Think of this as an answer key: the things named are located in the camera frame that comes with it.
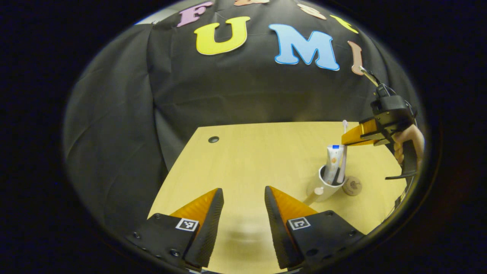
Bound black backdrop cloth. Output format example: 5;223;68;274
63;0;423;229

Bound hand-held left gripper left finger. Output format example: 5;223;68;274
126;188;225;271

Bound white cup with wooden handle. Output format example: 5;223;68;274
304;164;347;206

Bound white toothpaste tube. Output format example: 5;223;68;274
323;145;345;186

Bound round wooden coaster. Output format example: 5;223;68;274
342;176;363;196

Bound white toothbrush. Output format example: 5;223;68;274
337;120;349;184

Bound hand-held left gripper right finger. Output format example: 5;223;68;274
264;186;366;271

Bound light wooden desktop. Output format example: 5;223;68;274
148;122;407;274

